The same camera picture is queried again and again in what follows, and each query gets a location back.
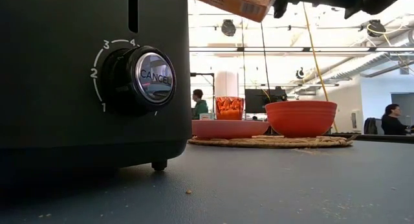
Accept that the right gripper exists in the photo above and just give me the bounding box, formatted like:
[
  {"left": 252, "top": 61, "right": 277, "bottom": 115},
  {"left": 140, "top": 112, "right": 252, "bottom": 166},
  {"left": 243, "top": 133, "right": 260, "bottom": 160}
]
[{"left": 273, "top": 0, "right": 411, "bottom": 19}]

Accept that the orange Cheerios Protein cereal box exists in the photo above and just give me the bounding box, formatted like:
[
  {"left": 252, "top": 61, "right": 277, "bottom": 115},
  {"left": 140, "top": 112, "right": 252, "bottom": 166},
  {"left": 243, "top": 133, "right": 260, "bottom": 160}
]
[{"left": 187, "top": 0, "right": 281, "bottom": 23}]

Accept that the long ceiling light strip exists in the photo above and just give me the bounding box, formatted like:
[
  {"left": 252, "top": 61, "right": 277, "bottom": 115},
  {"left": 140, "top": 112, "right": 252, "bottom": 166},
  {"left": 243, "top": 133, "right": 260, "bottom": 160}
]
[{"left": 188, "top": 46, "right": 414, "bottom": 54}]

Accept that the white pillar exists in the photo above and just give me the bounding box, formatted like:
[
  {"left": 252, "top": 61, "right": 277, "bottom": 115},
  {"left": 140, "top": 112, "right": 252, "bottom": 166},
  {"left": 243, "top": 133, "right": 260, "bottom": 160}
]
[{"left": 214, "top": 71, "right": 239, "bottom": 98}]

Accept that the black monitor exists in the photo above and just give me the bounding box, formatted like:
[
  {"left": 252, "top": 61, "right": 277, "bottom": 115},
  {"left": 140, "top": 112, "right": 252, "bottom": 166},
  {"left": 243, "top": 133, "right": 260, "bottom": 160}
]
[{"left": 244, "top": 86, "right": 289, "bottom": 115}]

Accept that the red bowl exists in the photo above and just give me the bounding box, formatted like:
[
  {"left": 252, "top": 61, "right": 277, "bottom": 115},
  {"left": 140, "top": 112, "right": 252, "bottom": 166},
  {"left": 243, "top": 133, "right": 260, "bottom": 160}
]
[{"left": 265, "top": 100, "right": 338, "bottom": 139}]

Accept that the red glass candle cup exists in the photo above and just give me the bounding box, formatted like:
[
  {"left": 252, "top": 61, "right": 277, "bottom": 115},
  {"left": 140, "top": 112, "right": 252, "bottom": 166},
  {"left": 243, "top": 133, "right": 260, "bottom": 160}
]
[{"left": 214, "top": 96, "right": 245, "bottom": 122}]

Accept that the person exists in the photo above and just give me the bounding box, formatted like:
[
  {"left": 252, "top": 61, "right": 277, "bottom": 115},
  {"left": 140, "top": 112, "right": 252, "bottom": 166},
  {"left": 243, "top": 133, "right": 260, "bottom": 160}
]
[
  {"left": 191, "top": 88, "right": 210, "bottom": 121},
  {"left": 380, "top": 103, "right": 414, "bottom": 136}
]

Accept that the pink plate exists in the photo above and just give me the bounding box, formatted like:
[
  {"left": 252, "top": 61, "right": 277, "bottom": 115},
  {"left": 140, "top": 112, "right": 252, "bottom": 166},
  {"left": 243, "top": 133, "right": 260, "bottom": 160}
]
[{"left": 191, "top": 119, "right": 270, "bottom": 140}]

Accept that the round woven placemat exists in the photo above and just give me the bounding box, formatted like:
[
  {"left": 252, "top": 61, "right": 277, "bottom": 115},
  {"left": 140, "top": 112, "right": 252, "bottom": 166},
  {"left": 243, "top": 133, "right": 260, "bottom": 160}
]
[{"left": 188, "top": 135, "right": 354, "bottom": 150}]

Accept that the dark office chair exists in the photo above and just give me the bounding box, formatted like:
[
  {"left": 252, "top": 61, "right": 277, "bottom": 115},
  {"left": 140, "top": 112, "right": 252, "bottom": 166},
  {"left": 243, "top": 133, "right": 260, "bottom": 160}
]
[{"left": 363, "top": 117, "right": 384, "bottom": 135}]

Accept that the black and silver toaster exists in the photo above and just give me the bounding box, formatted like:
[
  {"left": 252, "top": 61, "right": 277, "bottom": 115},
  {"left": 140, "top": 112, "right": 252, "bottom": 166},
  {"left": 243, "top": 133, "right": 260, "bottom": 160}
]
[{"left": 0, "top": 0, "right": 193, "bottom": 186}]

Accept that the yellow extension cable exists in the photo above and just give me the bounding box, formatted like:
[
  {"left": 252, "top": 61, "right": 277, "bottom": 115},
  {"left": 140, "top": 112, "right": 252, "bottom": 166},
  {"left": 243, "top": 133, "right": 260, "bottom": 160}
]
[{"left": 301, "top": 2, "right": 339, "bottom": 133}]

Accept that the thin black hanging cable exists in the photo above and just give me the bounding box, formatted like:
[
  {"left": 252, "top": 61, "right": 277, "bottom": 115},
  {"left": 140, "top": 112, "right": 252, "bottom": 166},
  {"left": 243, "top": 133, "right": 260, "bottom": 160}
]
[{"left": 241, "top": 17, "right": 247, "bottom": 99}]

